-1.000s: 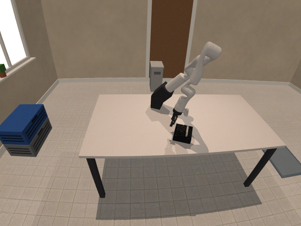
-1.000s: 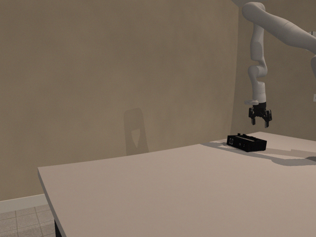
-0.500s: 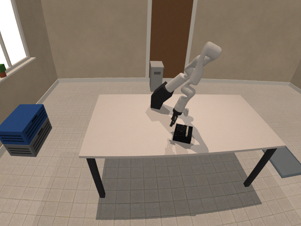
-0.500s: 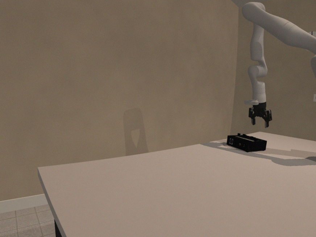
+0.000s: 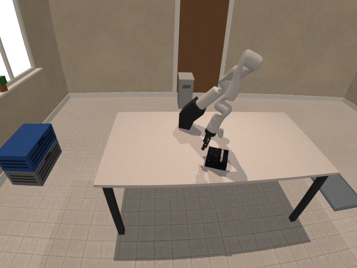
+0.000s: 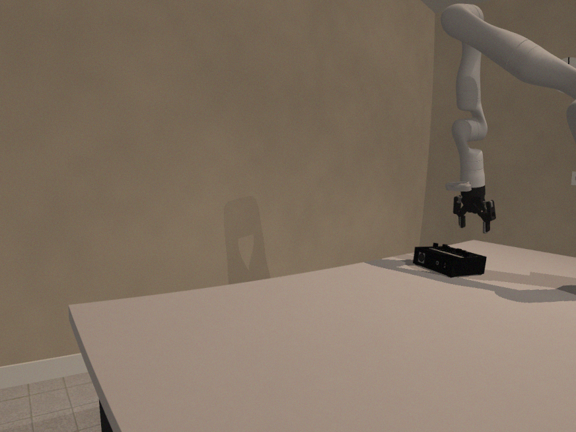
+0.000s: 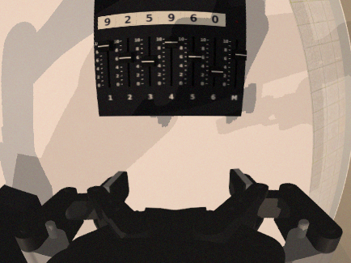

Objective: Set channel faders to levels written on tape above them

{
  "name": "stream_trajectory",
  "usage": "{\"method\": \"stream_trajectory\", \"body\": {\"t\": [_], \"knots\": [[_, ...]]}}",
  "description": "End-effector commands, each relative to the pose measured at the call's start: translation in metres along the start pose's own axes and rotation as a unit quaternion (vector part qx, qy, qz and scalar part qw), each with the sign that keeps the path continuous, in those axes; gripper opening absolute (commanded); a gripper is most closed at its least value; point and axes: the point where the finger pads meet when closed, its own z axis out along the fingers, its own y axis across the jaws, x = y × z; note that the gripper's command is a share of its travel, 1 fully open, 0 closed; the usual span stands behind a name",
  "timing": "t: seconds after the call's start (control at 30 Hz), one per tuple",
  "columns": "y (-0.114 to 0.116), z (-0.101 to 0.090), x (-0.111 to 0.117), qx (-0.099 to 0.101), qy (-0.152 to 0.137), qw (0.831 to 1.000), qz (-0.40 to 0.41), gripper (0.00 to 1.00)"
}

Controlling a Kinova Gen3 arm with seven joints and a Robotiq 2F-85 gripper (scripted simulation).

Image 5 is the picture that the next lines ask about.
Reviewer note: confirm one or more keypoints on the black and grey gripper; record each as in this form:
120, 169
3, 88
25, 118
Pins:
207, 138

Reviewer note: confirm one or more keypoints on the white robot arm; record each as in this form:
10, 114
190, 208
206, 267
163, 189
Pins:
231, 85

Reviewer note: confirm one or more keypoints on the black lighting desk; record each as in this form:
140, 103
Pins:
216, 158

